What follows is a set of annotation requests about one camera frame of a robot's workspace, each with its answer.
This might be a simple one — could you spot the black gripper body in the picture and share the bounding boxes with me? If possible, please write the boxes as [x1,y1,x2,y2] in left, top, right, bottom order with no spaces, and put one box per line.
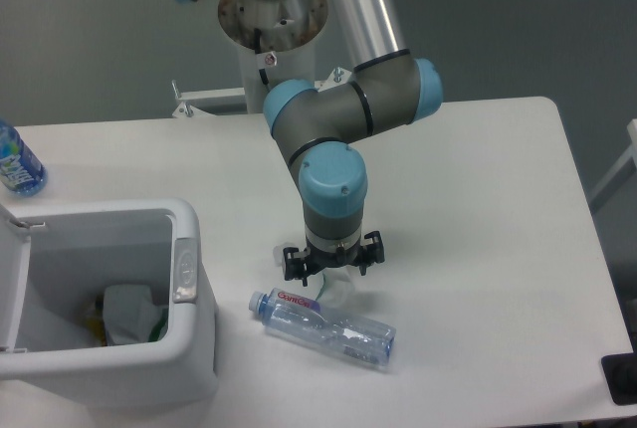
[304,240,368,274]

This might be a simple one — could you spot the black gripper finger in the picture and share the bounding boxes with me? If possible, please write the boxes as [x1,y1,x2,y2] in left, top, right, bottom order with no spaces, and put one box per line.
[357,231,384,277]
[282,246,308,283]

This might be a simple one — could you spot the clear plastic bottle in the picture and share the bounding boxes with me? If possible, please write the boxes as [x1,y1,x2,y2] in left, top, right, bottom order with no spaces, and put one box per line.
[249,288,396,369]

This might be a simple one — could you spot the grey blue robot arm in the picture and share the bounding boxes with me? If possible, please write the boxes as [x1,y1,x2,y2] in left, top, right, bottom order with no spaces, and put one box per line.
[178,0,443,281]

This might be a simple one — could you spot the white trash in can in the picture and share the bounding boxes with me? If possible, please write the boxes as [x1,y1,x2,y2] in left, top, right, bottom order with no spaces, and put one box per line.
[103,284,168,345]

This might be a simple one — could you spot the white plastic trash can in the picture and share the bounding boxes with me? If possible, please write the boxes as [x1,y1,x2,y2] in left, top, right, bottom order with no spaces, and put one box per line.
[1,199,218,407]

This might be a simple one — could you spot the black table clamp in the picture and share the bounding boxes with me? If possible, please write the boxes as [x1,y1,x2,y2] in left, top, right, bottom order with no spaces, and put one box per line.
[601,353,636,406]

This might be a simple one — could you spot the blue labelled water bottle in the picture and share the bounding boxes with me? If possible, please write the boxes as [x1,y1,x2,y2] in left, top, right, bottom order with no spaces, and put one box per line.
[1,120,48,196]

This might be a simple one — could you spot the white metal base bracket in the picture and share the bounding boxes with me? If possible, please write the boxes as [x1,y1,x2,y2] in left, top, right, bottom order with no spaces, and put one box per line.
[171,67,352,118]

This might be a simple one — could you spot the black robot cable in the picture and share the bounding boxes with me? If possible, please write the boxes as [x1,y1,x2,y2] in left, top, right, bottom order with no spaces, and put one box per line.
[252,27,281,96]

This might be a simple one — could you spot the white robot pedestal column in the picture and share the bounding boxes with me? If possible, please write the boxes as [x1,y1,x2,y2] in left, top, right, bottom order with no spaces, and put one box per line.
[218,0,328,113]

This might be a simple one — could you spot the white frame at right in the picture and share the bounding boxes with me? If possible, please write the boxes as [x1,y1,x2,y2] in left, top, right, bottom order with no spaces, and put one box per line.
[588,119,636,214]

